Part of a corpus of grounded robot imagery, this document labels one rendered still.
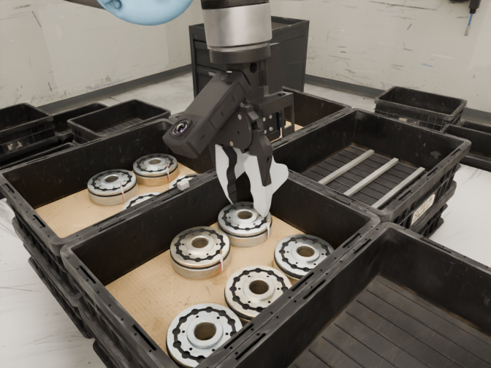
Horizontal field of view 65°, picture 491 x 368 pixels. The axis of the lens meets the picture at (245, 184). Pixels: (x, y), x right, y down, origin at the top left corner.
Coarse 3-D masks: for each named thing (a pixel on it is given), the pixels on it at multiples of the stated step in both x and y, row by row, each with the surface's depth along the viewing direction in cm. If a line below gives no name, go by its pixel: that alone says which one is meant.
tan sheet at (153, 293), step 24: (144, 264) 67; (168, 264) 67; (240, 264) 67; (264, 264) 67; (120, 288) 62; (144, 288) 62; (168, 288) 62; (192, 288) 62; (216, 288) 62; (144, 312) 58; (168, 312) 58
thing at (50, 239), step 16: (144, 128) 92; (96, 144) 85; (32, 160) 78; (48, 160) 79; (0, 176) 72; (16, 192) 68; (16, 208) 67; (32, 208) 64; (128, 208) 64; (32, 224) 61; (96, 224) 60; (48, 240) 57; (64, 240) 57
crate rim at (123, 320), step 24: (312, 192) 69; (72, 240) 57; (360, 240) 57; (72, 264) 53; (96, 288) 49; (120, 312) 46; (264, 312) 46; (144, 336) 43; (144, 360) 43; (168, 360) 40; (216, 360) 40
